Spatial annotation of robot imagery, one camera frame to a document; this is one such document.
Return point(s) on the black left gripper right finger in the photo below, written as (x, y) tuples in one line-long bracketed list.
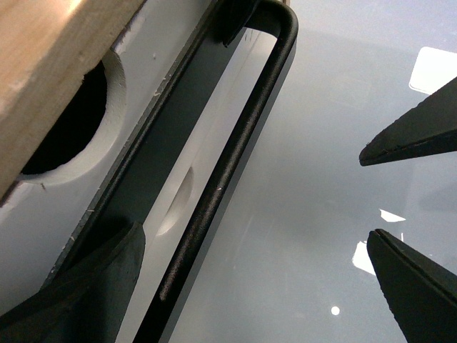
[(420, 293)]

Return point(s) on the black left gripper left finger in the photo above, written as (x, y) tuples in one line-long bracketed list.
[(88, 302)]

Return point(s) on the white drawer with black handle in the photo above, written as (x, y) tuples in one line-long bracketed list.
[(166, 154)]

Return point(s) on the wooden drawer cabinet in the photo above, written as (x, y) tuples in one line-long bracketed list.
[(46, 48)]

